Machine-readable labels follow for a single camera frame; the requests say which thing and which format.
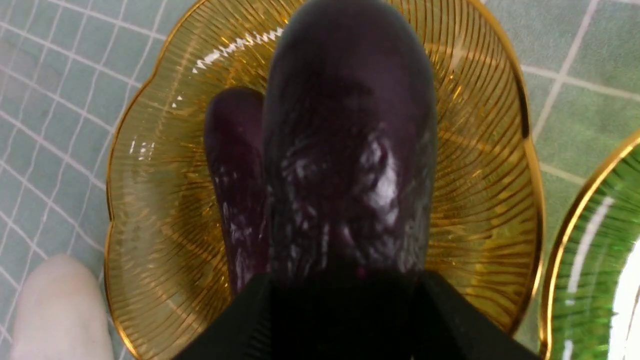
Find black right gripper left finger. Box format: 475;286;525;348
174;273;272;360

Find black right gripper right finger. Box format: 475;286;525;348
417;271;540;360

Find white radish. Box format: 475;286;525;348
9;254;115;360

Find purple eggplant green stem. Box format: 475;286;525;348
203;86;269;295

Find purple eggplant tan stem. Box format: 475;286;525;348
263;0;438;284

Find green ribbed plastic plate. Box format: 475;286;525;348
539;131;640;360

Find green checked tablecloth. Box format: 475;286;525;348
0;0;640;360

